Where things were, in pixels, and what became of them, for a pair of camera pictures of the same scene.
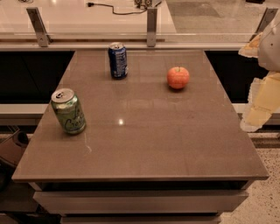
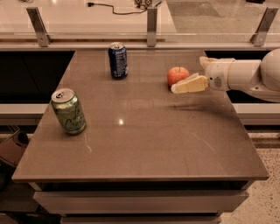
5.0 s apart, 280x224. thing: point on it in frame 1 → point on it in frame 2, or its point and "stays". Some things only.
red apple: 178,78 stays
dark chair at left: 11,149 stays
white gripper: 269,52 → 217,74
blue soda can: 117,55 stays
